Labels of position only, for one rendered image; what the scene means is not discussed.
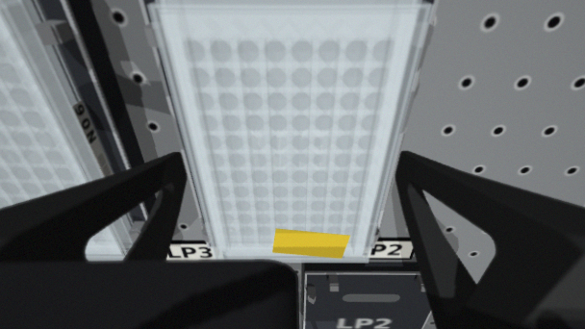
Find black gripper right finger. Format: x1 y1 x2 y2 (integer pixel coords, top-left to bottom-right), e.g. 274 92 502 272
395 151 585 329

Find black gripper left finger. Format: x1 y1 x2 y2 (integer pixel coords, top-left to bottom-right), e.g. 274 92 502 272
0 152 187 263

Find grey perforated base plate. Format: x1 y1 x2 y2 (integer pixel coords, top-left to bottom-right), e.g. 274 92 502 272
90 0 585 285

